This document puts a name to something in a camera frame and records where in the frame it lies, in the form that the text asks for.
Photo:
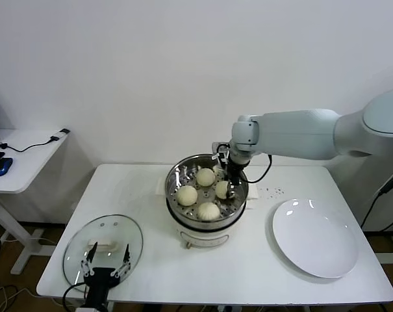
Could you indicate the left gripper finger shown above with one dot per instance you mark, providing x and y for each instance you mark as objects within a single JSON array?
[
  {"x": 127, "y": 256},
  {"x": 93, "y": 251}
]

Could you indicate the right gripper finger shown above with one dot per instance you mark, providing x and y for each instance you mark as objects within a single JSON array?
[
  {"x": 231, "y": 195},
  {"x": 232, "y": 186}
]

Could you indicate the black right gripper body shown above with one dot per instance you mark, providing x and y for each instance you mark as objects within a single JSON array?
[{"x": 234, "y": 170}]

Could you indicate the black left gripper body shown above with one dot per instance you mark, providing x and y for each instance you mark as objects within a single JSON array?
[{"x": 98, "y": 282}]

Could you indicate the white steamed baozi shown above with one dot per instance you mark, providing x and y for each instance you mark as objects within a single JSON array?
[
  {"x": 221, "y": 189},
  {"x": 208, "y": 211},
  {"x": 186, "y": 195},
  {"x": 205, "y": 177}
]

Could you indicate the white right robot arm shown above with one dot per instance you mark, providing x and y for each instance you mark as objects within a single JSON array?
[{"x": 297, "y": 133}]

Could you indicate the steel steamer basket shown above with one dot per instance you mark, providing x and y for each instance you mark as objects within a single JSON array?
[{"x": 176, "y": 182}]

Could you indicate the glass pot lid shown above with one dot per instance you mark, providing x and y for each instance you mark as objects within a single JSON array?
[{"x": 131, "y": 234}]

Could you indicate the white electric cooker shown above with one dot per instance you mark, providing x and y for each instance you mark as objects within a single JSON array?
[{"x": 202, "y": 239}]

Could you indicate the white oval plate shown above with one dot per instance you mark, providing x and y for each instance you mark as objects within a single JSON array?
[{"x": 313, "y": 237}]

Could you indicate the white side table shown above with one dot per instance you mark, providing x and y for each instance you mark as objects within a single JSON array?
[{"x": 20, "y": 162}]

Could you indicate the blue computer mouse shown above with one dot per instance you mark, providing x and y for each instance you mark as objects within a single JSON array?
[{"x": 1, "y": 167}]

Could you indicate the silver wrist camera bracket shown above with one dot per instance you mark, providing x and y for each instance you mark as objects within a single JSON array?
[{"x": 220, "y": 144}]

